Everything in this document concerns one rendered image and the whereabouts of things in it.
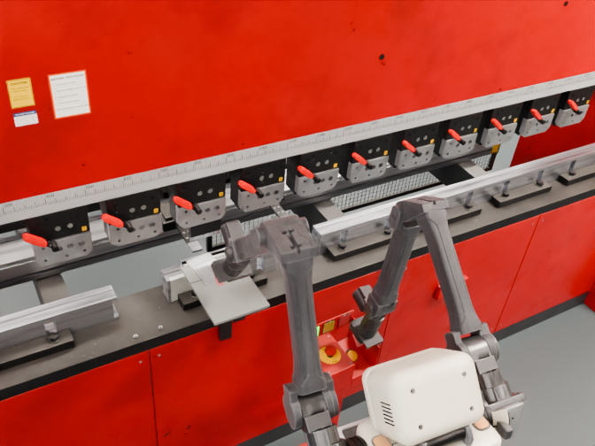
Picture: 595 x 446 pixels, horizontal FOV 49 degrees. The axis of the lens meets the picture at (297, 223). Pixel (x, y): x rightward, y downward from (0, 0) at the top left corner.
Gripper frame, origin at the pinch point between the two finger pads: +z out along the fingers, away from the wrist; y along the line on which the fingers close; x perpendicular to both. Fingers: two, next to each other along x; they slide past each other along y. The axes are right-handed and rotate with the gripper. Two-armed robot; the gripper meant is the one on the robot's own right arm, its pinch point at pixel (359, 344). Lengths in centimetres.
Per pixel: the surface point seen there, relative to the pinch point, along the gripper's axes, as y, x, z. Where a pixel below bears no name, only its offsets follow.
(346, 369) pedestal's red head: -5.2, 8.0, 1.4
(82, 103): 57, 67, -73
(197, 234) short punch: 46, 38, -21
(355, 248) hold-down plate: 32.5, -19.0, -2.5
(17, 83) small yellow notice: 59, 81, -80
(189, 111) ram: 54, 40, -65
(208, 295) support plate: 29, 42, -14
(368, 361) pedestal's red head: -3.7, -4.4, 8.7
